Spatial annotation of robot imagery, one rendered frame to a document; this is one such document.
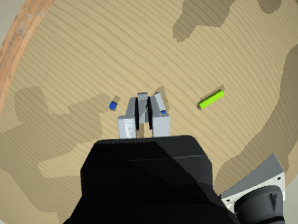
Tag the lime green rod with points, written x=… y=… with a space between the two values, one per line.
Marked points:
x=210 y=99

